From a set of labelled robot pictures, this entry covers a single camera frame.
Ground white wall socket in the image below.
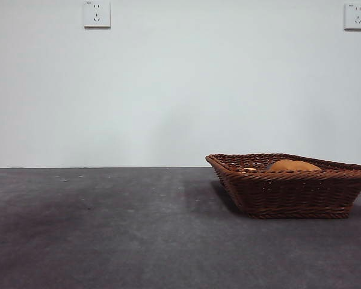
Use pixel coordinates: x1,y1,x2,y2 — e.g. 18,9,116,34
84,1,111,30
344,2,361,31

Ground brown woven wicker basket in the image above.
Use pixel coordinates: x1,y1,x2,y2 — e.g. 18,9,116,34
205,153,361,220

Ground yellow toy corn cob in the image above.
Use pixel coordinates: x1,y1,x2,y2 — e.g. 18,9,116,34
267,160,322,173

